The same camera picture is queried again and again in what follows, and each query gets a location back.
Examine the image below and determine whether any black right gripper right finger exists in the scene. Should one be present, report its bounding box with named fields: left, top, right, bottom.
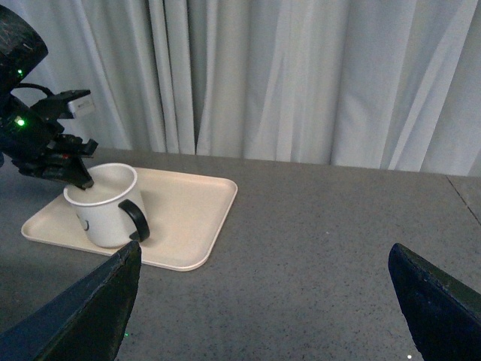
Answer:
left=388, top=243, right=480, bottom=360

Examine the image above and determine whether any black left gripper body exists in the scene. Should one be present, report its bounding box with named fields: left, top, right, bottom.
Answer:
left=1, top=89, right=98, bottom=184

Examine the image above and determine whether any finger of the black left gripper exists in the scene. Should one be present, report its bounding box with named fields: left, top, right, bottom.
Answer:
left=63, top=157, right=94, bottom=190

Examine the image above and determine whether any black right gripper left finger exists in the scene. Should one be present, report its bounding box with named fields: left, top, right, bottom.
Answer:
left=1, top=241, right=141, bottom=360

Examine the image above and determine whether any white mug with black handle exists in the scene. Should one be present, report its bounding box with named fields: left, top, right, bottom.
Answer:
left=63, top=163, right=150, bottom=248

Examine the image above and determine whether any beige rectangular plastic tray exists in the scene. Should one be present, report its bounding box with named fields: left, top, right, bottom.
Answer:
left=21, top=168, right=238, bottom=272

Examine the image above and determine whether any light grey pleated curtain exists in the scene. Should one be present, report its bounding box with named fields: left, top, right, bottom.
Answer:
left=6, top=1, right=480, bottom=176

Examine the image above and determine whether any black camera cable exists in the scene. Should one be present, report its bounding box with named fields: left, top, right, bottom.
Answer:
left=11, top=83, right=57, bottom=99

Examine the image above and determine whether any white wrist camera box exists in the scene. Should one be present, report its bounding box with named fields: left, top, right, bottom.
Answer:
left=68, top=96, right=95, bottom=118

